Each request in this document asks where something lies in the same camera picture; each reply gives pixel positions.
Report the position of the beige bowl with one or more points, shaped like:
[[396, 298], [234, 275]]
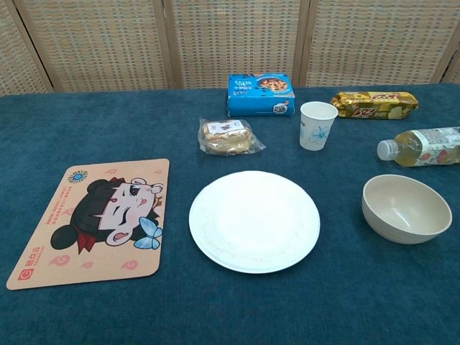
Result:
[[406, 212]]

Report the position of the bread in clear wrapper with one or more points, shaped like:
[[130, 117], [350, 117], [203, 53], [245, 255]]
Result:
[[226, 138]]

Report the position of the yellow drink plastic bottle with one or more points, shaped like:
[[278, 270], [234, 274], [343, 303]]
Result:
[[420, 147]]

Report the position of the blue cookie box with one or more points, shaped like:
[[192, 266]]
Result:
[[258, 97]]

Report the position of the white plate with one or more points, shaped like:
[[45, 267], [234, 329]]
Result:
[[253, 223]]

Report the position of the blue tablecloth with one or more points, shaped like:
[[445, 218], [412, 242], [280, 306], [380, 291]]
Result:
[[108, 125]]

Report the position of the woven folding screen panel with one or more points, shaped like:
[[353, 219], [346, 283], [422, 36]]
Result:
[[233, 36], [455, 72], [370, 36], [100, 43], [14, 54]]

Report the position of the gold snack packet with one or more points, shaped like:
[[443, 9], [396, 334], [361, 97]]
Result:
[[373, 105]]

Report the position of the white paper cup blue flower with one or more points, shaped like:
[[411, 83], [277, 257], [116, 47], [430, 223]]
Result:
[[316, 133]]

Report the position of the cartoon girl mouse pad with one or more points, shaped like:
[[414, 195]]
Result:
[[90, 223]]

